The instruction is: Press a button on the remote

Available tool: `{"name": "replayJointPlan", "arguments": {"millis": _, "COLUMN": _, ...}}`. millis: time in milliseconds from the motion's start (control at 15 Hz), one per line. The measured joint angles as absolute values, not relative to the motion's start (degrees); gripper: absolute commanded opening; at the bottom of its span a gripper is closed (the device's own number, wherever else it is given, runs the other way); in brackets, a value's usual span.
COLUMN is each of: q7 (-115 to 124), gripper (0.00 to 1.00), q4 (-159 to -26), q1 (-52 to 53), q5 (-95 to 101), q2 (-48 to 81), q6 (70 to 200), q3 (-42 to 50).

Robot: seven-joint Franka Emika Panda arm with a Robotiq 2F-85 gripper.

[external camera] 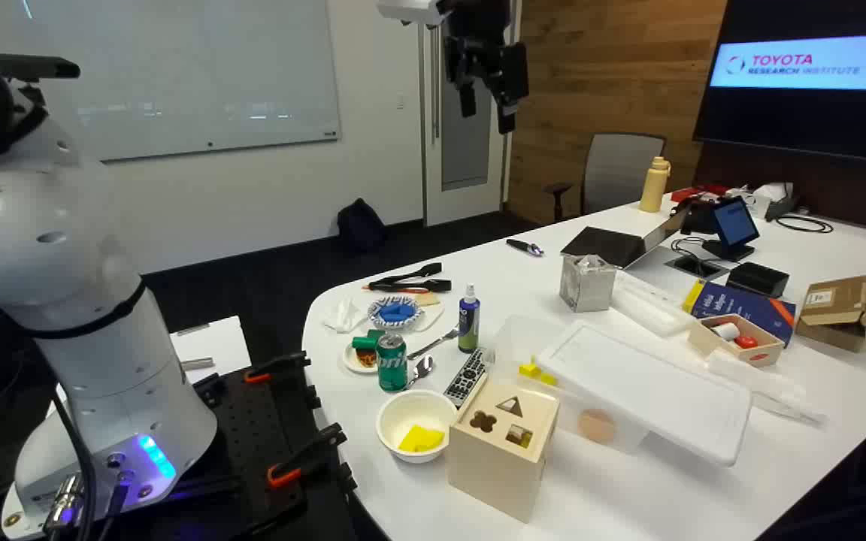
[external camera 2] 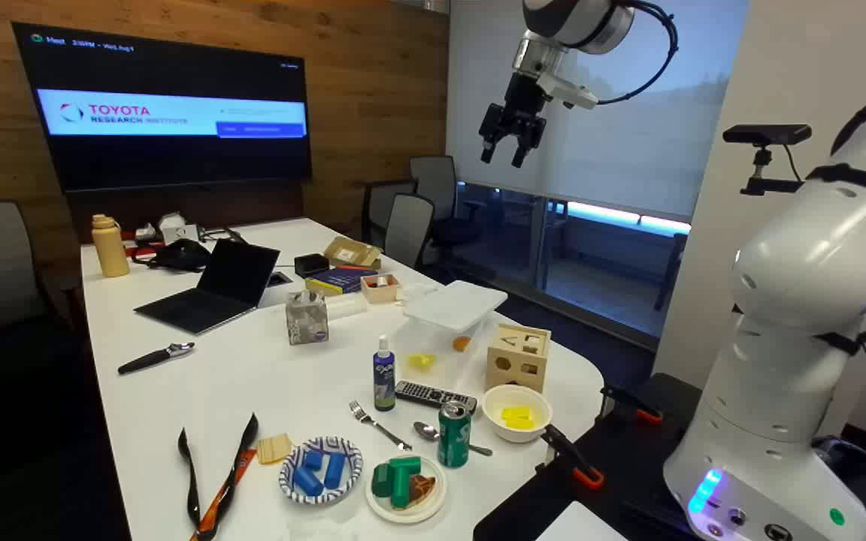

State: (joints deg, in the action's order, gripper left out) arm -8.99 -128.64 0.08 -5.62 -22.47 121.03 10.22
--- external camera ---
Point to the white paper sheet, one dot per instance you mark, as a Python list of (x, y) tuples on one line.
[(211, 346)]

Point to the cardboard box with black lid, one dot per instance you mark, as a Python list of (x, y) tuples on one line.
[(619, 244)]

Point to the orange black clamp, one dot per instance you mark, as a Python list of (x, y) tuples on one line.
[(279, 367), (302, 455)]

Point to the grey office chair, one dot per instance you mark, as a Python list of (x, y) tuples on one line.
[(619, 171)]

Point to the metal cube container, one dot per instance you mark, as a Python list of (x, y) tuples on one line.
[(589, 284)]

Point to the green can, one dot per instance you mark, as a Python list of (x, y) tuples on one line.
[(391, 363)]

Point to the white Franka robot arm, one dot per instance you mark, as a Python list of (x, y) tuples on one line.
[(61, 302)]

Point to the yellow sponge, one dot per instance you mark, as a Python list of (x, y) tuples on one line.
[(421, 438)]

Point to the yellow squeeze bottle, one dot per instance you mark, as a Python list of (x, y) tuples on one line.
[(654, 185)]

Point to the metal spoon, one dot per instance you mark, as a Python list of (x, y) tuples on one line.
[(433, 343)]

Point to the white door with glass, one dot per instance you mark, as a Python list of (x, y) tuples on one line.
[(464, 160)]

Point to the black backpack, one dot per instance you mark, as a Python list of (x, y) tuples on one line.
[(363, 226)]

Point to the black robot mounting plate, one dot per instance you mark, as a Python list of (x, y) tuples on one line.
[(253, 439)]

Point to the black marker tool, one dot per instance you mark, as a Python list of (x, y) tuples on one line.
[(408, 279)]

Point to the clear bin with white lid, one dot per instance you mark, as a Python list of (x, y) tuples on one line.
[(654, 387)]

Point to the blue capped spray bottle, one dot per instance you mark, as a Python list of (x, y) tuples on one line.
[(466, 321)]

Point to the white cloth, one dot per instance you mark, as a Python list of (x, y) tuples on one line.
[(343, 316)]

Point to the wall whiteboard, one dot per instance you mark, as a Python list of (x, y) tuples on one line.
[(202, 69)]

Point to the brown cardboard box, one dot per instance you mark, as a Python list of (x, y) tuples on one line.
[(839, 311)]

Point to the black remote control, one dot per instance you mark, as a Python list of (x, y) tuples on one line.
[(466, 380)]

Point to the red object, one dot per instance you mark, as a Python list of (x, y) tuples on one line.
[(696, 198)]

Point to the wooden tray with red items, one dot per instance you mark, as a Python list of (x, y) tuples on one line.
[(736, 341)]

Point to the white crumpled object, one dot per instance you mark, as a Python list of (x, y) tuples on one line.
[(769, 198)]

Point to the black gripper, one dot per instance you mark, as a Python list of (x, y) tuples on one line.
[(483, 46)]

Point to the round wooden disc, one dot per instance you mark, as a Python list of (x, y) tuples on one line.
[(597, 426)]

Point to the white bowl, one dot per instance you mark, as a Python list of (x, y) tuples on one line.
[(412, 418)]

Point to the clear plastic tube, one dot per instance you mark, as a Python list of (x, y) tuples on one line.
[(649, 305)]

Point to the small plate with food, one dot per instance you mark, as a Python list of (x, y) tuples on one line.
[(359, 356)]

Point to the black tablet on stand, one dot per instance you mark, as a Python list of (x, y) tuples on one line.
[(732, 231)]

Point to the wall television screen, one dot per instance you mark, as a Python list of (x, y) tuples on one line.
[(813, 76)]

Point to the clear plastic bag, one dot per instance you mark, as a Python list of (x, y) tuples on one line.
[(766, 390)]

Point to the small black box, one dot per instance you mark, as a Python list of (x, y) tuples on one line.
[(755, 279)]

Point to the wooden shape sorter box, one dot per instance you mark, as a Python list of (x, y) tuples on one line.
[(501, 446)]

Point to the blue book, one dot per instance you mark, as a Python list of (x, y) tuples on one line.
[(743, 309)]

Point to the yellow toy block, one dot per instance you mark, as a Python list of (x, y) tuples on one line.
[(538, 375)]

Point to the black camera on stand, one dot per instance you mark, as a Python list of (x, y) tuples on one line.
[(37, 68)]

